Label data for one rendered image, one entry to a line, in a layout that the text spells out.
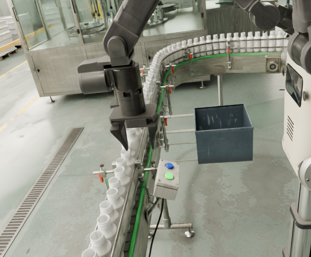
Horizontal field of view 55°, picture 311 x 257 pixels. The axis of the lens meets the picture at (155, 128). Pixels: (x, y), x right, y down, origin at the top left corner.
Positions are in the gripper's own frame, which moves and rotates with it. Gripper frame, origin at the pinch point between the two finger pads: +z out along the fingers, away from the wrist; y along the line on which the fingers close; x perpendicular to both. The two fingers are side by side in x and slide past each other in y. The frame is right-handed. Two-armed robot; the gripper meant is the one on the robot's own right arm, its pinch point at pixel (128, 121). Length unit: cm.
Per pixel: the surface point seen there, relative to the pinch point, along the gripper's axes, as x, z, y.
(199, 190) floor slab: -103, 123, -21
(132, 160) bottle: 12.2, 11.0, -1.5
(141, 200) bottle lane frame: 20.0, 24.0, -3.8
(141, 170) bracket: 12.4, 15.4, -4.4
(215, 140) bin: -39, 36, -36
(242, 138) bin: -39, 36, -51
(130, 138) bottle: 1.8, 7.1, 0.3
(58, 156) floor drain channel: -175, 120, 138
